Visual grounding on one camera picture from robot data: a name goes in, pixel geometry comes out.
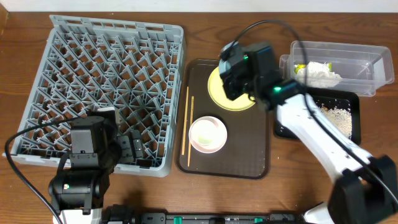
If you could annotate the grey dishwasher rack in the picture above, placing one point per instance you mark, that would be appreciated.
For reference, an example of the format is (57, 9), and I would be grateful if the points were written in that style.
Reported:
(90, 63)

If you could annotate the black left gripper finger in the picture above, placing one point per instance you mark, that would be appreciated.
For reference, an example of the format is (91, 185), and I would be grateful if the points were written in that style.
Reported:
(136, 144)
(127, 153)

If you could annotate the wooden chopstick left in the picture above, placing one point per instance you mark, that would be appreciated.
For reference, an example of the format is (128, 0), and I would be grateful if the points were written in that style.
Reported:
(185, 122)

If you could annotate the brown serving tray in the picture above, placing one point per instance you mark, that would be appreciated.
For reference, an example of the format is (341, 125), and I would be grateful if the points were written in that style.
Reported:
(246, 153)

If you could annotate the clear plastic bin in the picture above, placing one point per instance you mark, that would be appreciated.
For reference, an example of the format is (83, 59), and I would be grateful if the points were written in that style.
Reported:
(360, 69)

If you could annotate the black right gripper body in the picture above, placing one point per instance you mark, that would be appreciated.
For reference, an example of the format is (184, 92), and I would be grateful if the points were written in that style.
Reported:
(230, 83)

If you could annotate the yellow plate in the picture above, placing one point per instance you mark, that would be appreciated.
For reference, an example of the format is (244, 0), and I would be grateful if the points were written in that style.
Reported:
(217, 94)

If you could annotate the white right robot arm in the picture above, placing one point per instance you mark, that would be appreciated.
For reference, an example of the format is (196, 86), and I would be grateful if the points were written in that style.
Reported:
(364, 187)

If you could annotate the spilled rice pile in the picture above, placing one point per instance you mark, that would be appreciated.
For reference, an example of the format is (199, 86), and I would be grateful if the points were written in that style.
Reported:
(341, 118)

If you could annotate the white tissue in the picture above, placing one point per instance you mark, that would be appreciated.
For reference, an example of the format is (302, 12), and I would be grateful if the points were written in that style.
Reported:
(320, 73)

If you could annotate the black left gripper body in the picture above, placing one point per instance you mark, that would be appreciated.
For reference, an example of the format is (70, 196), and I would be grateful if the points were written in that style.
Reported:
(121, 145)

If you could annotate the wooden chopstick right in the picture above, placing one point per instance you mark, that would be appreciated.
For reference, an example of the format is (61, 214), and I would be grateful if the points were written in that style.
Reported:
(189, 131)

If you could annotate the pink bowl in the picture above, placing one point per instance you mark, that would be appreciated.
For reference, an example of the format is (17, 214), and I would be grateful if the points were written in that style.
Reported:
(208, 134)

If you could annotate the black waste tray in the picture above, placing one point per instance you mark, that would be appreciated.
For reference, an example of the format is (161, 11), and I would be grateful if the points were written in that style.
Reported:
(342, 100)

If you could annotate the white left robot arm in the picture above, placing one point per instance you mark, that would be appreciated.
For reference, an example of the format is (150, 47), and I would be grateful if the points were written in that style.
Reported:
(82, 179)

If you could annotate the wooden chopstick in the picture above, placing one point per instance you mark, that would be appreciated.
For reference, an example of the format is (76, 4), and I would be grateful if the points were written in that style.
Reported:
(185, 122)
(189, 131)

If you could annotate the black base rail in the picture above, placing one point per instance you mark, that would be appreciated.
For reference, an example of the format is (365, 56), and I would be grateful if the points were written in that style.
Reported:
(217, 217)

